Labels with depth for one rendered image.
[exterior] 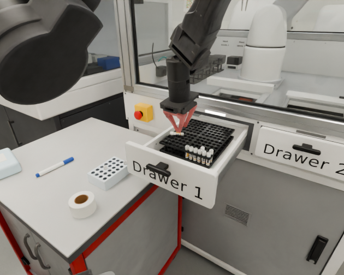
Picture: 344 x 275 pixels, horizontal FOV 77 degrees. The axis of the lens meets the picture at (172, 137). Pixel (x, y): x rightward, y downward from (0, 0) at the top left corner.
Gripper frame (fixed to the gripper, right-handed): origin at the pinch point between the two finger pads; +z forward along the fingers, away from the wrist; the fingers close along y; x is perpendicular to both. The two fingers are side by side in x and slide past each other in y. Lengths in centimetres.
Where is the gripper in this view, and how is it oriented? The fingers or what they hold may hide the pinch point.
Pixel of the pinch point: (181, 126)
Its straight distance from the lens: 63.8
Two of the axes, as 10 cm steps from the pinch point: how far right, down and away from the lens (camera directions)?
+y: 5.7, -5.0, 6.5
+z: 0.7, 8.2, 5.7
